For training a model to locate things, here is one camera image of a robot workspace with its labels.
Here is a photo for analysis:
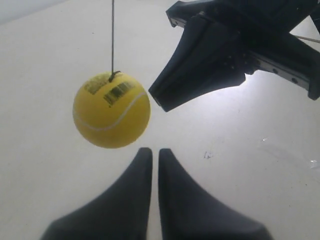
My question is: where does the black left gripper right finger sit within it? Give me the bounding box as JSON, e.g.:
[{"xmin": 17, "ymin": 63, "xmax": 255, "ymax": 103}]
[{"xmin": 158, "ymin": 148, "xmax": 273, "ymax": 240}]

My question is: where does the yellow tennis ball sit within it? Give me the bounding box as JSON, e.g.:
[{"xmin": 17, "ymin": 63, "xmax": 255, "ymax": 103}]
[{"xmin": 72, "ymin": 71, "xmax": 151, "ymax": 149}]

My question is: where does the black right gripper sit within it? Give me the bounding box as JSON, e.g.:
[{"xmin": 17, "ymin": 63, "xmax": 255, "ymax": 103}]
[{"xmin": 149, "ymin": 0, "xmax": 320, "ymax": 112}]

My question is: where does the thin black string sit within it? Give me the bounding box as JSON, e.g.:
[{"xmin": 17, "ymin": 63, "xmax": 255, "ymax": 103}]
[{"xmin": 108, "ymin": 0, "xmax": 123, "ymax": 83}]

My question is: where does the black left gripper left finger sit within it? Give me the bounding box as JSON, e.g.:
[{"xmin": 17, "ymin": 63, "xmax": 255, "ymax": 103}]
[{"xmin": 41, "ymin": 147, "xmax": 153, "ymax": 240}]

